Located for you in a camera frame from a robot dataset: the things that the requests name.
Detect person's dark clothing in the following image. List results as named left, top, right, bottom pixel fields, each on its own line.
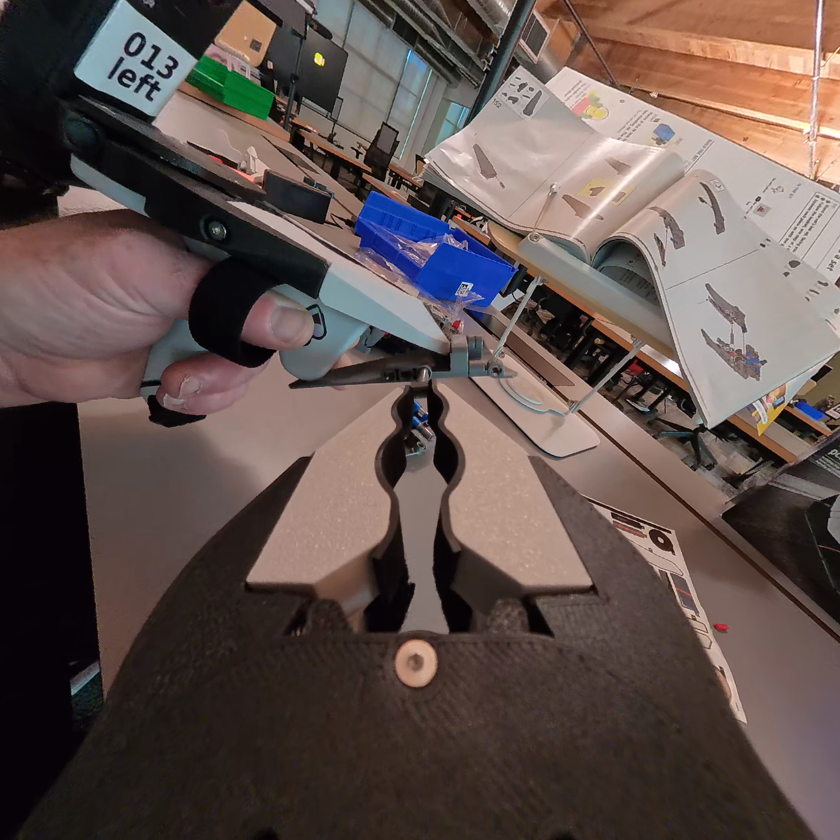
left=0, top=394, right=102, bottom=840

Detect dark grey lego wing assembly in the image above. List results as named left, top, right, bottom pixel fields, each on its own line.
left=289, top=335, right=519, bottom=392

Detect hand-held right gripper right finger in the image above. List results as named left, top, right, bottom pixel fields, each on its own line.
left=428, top=386, right=596, bottom=616

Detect white book stand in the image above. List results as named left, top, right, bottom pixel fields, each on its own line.
left=471, top=182, right=680, bottom=460

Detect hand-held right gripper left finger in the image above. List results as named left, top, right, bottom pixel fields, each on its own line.
left=246, top=387, right=411, bottom=616

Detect dark lego set box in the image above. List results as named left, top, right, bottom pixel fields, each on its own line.
left=721, top=445, right=840, bottom=645

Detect yellow and blue box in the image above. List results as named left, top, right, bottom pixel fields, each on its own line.
left=747, top=388, right=796, bottom=438

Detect black box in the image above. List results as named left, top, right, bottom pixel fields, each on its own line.
left=261, top=169, right=334, bottom=225

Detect far blue bin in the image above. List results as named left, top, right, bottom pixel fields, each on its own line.
left=354, top=190, right=517, bottom=309

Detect person's left hand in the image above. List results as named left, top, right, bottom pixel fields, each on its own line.
left=0, top=209, right=317, bottom=416

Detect black monitor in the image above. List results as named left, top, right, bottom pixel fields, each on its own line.
left=268, top=25, right=350, bottom=114

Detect lego sticker sheet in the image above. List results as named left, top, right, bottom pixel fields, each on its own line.
left=583, top=495, right=749, bottom=724

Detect teal office chair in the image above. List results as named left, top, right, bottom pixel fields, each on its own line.
left=656, top=420, right=718, bottom=471

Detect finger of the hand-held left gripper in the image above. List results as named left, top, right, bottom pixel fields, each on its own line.
left=226, top=200, right=450, bottom=353

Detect grey lego wing blue pins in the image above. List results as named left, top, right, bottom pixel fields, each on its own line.
left=403, top=399, right=435, bottom=457

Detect lego instruction booklet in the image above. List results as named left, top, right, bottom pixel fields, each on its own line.
left=420, top=64, right=840, bottom=429

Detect black office chair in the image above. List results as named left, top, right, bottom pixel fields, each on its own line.
left=363, top=122, right=403, bottom=183

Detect plastic bag of lego parts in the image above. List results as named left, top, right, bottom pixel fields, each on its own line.
left=356, top=230, right=488, bottom=319

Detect green plastic bin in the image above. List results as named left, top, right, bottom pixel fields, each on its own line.
left=185, top=56, right=277, bottom=122

